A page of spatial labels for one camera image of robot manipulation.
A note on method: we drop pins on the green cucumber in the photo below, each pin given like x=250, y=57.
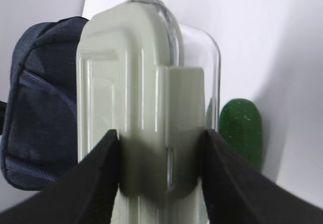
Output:
x=240, y=126

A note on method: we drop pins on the glass container green lid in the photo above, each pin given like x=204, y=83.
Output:
x=156, y=82

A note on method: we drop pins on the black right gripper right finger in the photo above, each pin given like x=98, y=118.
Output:
x=235, y=192

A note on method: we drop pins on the dark navy lunch bag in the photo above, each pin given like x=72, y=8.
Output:
x=39, y=138

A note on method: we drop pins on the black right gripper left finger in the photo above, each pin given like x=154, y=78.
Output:
x=86, y=194

